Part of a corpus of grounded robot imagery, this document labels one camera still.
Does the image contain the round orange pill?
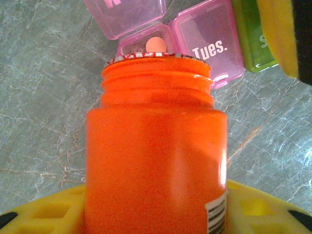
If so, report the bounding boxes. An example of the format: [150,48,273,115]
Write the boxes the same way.
[145,37,167,53]

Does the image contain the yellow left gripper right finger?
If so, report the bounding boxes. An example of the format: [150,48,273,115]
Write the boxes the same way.
[225,179,312,234]

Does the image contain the green pill box marked Sun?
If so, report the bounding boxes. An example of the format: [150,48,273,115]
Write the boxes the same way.
[231,0,280,73]

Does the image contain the pink pill box marked Mon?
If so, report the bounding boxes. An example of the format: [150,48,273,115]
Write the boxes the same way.
[82,0,176,62]

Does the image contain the pink pill box marked Tues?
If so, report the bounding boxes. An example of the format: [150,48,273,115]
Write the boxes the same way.
[168,0,246,90]

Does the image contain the orange plastic pill bottle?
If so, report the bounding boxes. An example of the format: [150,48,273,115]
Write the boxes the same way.
[84,52,229,234]

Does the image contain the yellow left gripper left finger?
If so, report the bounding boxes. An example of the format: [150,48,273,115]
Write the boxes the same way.
[0,184,86,234]

